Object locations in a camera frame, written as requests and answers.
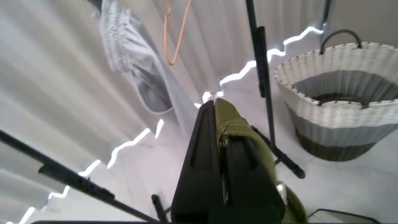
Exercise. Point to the black clothes rack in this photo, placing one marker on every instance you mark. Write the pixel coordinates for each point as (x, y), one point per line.
(264, 77)

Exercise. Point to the white laundry basket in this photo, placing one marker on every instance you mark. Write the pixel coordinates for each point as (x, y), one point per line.
(335, 115)

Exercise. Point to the pink clothes hanger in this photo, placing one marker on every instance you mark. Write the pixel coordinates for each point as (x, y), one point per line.
(182, 34)

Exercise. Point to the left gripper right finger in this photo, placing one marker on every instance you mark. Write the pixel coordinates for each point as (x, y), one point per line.
(252, 186)

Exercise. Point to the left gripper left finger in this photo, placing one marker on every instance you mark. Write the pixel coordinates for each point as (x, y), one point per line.
(196, 189)

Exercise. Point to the white curtain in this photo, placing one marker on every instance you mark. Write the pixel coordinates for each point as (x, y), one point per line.
(46, 77)

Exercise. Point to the olive green garment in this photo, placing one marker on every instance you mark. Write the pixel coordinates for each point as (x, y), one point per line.
(230, 121)

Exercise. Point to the pale grey shorts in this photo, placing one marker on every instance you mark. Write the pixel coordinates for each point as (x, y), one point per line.
(133, 56)

